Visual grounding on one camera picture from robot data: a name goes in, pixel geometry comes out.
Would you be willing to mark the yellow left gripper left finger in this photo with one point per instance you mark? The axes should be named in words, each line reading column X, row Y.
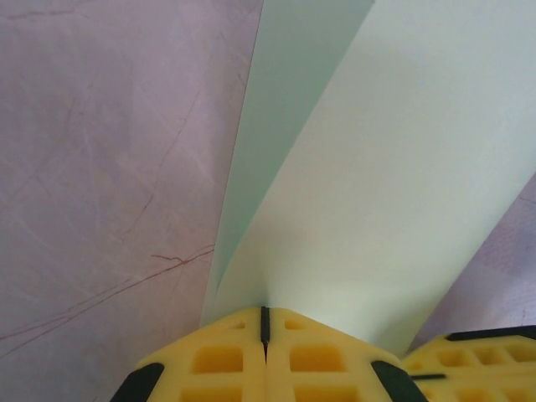
column 218, row 360

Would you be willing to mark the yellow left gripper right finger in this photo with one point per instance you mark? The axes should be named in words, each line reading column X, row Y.
column 318, row 360

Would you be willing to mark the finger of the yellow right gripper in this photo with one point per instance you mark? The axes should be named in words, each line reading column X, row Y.
column 481, row 356
column 481, row 391

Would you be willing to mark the light green paper sheet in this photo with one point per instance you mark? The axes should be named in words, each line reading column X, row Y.
column 377, row 167

